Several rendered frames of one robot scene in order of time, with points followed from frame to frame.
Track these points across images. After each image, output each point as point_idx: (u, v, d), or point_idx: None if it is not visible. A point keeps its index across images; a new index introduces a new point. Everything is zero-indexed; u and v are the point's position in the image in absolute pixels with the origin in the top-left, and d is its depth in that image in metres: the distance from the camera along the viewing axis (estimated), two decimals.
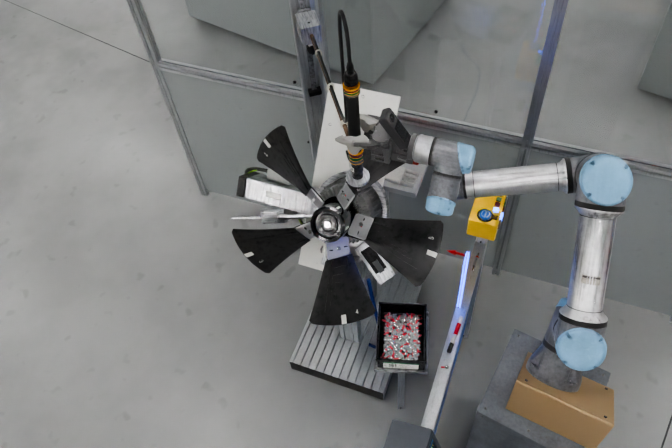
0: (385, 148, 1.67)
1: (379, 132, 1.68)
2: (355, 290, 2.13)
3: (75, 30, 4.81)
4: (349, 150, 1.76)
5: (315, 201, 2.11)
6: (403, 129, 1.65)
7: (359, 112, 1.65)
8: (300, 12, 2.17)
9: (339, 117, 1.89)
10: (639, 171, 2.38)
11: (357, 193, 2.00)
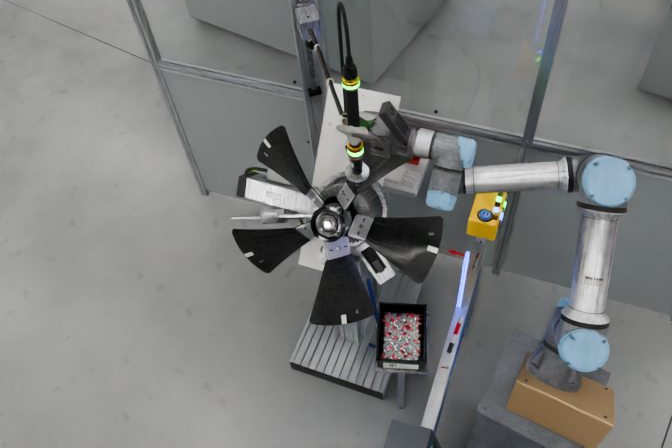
0: (385, 142, 1.65)
1: (379, 126, 1.66)
2: (355, 290, 2.13)
3: (75, 30, 4.81)
4: (349, 145, 1.75)
5: (315, 201, 2.11)
6: (403, 123, 1.63)
7: (358, 106, 1.64)
8: (299, 7, 2.15)
9: (339, 112, 1.87)
10: (639, 171, 2.38)
11: (357, 193, 2.00)
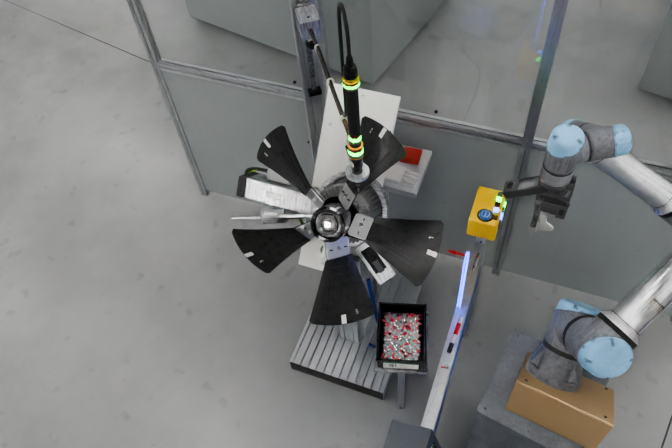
0: (544, 203, 1.61)
1: None
2: (279, 254, 2.20)
3: (75, 30, 4.81)
4: (349, 145, 1.75)
5: (344, 196, 2.07)
6: (531, 179, 1.61)
7: (359, 106, 1.64)
8: (299, 7, 2.15)
9: (339, 112, 1.87)
10: None
11: (367, 243, 2.02)
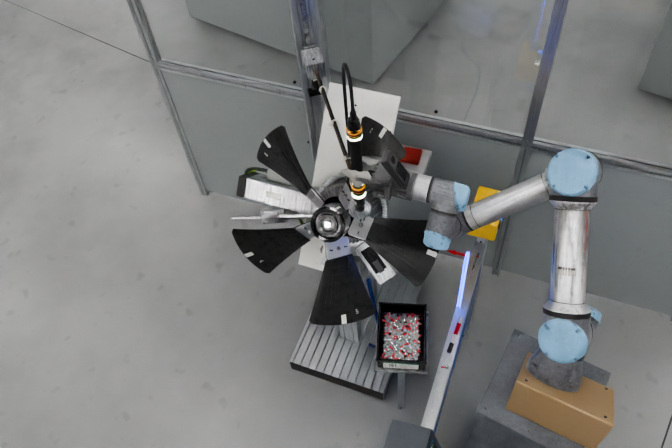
0: (386, 186, 1.80)
1: (381, 171, 1.80)
2: (279, 254, 2.20)
3: (75, 30, 4.81)
4: (352, 186, 1.89)
5: (344, 196, 2.07)
6: (403, 169, 1.77)
7: (361, 152, 1.78)
8: (305, 49, 2.30)
9: (343, 153, 2.02)
10: (639, 171, 2.38)
11: (367, 243, 2.02)
